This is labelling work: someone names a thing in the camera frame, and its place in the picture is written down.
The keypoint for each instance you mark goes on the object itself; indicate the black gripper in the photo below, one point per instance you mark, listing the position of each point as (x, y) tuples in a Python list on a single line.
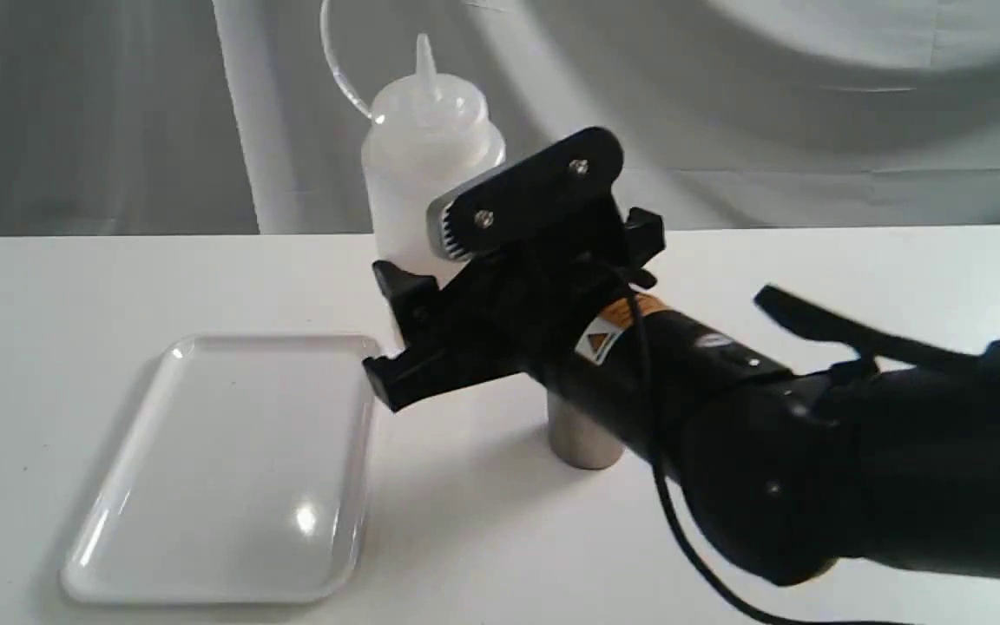
[(504, 313)]

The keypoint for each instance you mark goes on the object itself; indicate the grey fabric backdrop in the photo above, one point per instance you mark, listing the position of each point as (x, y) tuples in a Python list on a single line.
[(138, 118)]

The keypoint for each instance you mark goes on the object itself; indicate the translucent plastic squeeze bottle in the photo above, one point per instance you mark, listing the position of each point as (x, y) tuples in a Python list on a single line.
[(428, 133)]

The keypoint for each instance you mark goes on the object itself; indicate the white plastic tray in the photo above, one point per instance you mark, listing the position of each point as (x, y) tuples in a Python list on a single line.
[(241, 479)]

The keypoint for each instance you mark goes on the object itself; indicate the stainless steel cup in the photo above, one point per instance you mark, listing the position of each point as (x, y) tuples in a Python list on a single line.
[(577, 440)]

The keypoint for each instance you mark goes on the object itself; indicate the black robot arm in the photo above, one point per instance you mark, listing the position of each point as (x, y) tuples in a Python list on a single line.
[(893, 456)]

